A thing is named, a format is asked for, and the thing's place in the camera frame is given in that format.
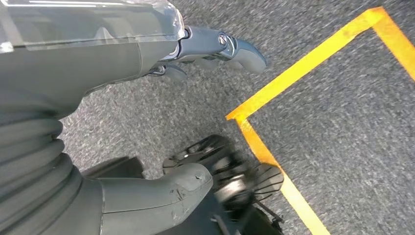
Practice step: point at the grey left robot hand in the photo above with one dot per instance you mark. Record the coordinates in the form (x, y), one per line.
(81, 65)

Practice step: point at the yellow floor tape square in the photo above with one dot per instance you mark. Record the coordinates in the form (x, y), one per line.
(291, 74)

